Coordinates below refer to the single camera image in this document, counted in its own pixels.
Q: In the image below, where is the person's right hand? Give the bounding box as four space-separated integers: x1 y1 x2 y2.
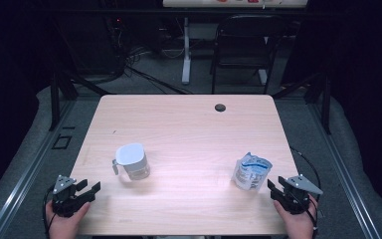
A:
273 195 319 239

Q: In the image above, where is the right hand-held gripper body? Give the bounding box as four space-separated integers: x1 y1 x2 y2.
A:
271 174 324 215

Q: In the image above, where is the black metal stand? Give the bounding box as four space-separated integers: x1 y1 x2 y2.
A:
272 73 332 135
48 64 81 131

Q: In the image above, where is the dark equipment cabinet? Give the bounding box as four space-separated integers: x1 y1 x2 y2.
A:
58 13 127 77

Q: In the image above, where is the glass jar with white lid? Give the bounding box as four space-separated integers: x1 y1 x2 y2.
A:
111 142 151 181

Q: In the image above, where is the right hand-held gripper cable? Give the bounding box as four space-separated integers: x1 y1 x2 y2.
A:
289 146 322 239

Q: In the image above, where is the hand-held gripper cable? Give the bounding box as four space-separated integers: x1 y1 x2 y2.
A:
289 146 322 239
42 186 57 237

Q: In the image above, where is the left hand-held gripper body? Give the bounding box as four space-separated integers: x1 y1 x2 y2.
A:
51 174 96 219

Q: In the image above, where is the left hand-held gripper cable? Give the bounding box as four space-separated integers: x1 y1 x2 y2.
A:
42 186 57 237

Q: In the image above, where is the aluminium floor rail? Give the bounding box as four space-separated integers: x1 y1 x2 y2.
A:
0 99 78 239
307 99 382 239

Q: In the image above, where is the black floor cable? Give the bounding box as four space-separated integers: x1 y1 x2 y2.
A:
123 64 193 96

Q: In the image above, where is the white desk leg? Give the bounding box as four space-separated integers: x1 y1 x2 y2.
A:
258 36 269 86
181 16 193 86

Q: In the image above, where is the person's left hand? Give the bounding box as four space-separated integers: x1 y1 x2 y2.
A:
45 200 92 239

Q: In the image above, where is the black folding chair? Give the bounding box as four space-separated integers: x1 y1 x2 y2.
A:
209 13 288 96

